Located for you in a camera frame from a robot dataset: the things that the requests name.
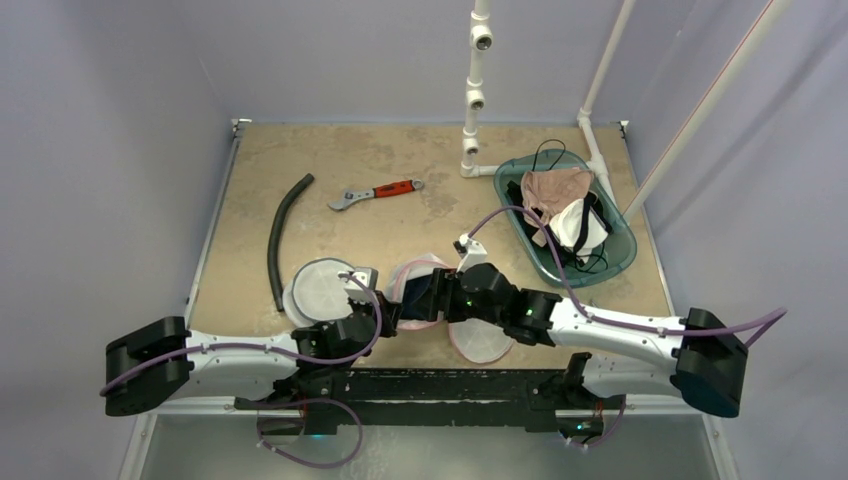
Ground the pink bra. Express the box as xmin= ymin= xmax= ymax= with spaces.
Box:
xmin=520 ymin=167 xmax=594 ymax=225

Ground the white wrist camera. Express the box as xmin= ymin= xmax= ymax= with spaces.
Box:
xmin=338 ymin=267 xmax=378 ymax=305
xmin=453 ymin=233 xmax=488 ymax=272

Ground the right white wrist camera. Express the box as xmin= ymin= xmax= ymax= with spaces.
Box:
xmin=453 ymin=233 xmax=488 ymax=272

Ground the black rubber hose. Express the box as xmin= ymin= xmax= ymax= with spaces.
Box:
xmin=266 ymin=173 xmax=316 ymax=313

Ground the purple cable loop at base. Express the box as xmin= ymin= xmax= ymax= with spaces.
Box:
xmin=256 ymin=397 xmax=364 ymax=470

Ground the navy blue bra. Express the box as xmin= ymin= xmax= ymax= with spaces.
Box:
xmin=399 ymin=275 xmax=437 ymax=322

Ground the pink-trimmed white mesh laundry bag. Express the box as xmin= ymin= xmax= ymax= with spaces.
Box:
xmin=384 ymin=253 xmax=515 ymax=365

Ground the red handled tool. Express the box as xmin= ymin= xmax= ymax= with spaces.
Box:
xmin=328 ymin=179 xmax=424 ymax=212

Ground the teal transparent plastic bin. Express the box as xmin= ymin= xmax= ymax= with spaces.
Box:
xmin=493 ymin=149 xmax=637 ymax=288

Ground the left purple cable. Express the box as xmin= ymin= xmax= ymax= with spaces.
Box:
xmin=99 ymin=272 xmax=386 ymax=399

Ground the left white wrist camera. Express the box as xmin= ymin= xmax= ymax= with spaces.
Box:
xmin=338 ymin=267 xmax=378 ymax=305

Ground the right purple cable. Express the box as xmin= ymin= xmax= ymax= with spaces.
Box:
xmin=466 ymin=205 xmax=790 ymax=349

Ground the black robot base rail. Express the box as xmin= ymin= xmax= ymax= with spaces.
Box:
xmin=234 ymin=353 xmax=624 ymax=436

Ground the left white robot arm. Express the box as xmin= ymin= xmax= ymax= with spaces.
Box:
xmin=100 ymin=296 xmax=402 ymax=417

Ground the blue-trimmed white mesh laundry bag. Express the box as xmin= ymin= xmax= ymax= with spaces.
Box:
xmin=283 ymin=257 xmax=354 ymax=327

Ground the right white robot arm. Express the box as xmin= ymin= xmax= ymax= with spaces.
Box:
xmin=412 ymin=263 xmax=749 ymax=418

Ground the white PVC pipe frame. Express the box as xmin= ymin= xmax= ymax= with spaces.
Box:
xmin=467 ymin=1 xmax=789 ymax=217

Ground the white bra with black straps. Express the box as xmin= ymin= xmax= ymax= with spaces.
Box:
xmin=546 ymin=191 xmax=613 ymax=273

